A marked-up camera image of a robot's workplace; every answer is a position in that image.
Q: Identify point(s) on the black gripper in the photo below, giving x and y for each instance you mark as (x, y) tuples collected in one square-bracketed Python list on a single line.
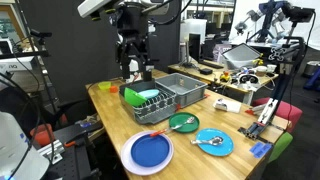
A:
[(132, 26)]

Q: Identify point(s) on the red handled knife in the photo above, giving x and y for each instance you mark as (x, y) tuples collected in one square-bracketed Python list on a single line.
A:
[(165, 130)]

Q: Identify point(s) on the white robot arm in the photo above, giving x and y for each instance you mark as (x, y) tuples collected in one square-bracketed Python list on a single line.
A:
[(93, 9)]

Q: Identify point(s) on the red plastic cup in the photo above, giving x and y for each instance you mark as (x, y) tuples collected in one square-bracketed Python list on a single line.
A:
[(43, 135)]

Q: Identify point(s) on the light blue bowl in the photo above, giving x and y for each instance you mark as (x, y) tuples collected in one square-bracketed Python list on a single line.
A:
[(148, 94)]

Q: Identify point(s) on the green plastic bowl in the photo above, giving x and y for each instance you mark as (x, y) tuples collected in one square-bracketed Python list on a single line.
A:
[(133, 98)]

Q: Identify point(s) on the orange cube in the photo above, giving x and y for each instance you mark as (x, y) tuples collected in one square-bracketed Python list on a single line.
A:
[(113, 89)]

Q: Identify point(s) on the lime green small bowl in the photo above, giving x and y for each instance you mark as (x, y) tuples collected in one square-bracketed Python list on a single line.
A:
[(105, 85)]

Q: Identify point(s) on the grey dish rack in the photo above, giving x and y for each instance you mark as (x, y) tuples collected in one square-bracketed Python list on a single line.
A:
[(153, 110)]

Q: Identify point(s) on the grey plastic bin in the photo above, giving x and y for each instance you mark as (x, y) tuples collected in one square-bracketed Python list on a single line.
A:
[(188, 89)]

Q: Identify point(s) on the dark green plate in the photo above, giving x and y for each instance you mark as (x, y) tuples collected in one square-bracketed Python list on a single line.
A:
[(180, 118)]

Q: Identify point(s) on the black computer monitor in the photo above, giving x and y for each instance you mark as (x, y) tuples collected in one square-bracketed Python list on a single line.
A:
[(194, 46)]

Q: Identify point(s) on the dark blue plate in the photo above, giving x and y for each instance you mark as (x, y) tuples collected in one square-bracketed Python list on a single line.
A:
[(150, 151)]

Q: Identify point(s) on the lavender plate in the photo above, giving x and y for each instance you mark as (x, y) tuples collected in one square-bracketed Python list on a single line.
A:
[(133, 167)]

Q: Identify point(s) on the white paper pad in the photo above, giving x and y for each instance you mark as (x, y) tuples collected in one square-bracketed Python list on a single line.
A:
[(227, 105)]

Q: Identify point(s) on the metal spoon on blue plate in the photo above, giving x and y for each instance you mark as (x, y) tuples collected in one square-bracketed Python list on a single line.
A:
[(215, 141)]

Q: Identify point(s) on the light blue plate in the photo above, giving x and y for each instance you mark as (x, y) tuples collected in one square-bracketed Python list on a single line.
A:
[(224, 149)]

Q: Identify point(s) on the red stool seat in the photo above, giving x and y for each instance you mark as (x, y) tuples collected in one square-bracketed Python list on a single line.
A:
[(285, 111)]

